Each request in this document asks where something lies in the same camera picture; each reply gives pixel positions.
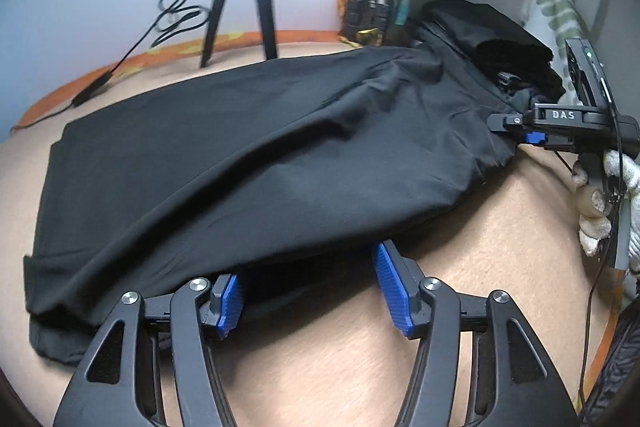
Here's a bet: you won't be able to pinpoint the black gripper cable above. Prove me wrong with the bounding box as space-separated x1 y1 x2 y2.
554 56 632 413

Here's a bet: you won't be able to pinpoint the green striped pillow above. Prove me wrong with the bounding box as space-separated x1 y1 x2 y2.
521 0 586 105

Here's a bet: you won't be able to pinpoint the black pants yellow stripes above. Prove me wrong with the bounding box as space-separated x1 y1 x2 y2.
24 43 526 364

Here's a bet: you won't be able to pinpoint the right hand white glove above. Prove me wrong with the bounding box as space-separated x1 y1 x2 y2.
572 150 639 279

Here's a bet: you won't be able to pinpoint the grey camera box on gripper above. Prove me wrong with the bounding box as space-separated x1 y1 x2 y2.
565 38 634 270

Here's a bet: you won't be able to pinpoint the black light cable with switch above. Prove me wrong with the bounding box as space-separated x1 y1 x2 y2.
14 0 214 128

